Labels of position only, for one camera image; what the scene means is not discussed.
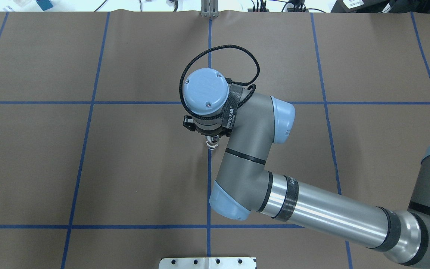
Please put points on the aluminium frame post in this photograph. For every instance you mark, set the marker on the aluminium frame post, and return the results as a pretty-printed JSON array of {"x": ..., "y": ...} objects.
[{"x": 209, "y": 9}]

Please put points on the white PPR valve with handle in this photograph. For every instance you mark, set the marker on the white PPR valve with handle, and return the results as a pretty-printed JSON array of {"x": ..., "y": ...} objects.
[{"x": 212, "y": 142}]

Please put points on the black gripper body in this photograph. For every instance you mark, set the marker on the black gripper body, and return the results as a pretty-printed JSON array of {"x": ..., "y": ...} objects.
[{"x": 208, "y": 131}]

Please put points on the white central pedestal column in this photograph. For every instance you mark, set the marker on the white central pedestal column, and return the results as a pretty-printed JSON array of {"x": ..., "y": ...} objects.
[{"x": 208, "y": 263}]

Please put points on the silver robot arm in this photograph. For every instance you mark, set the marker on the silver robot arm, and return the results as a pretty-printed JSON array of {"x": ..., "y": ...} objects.
[{"x": 356, "y": 187}]

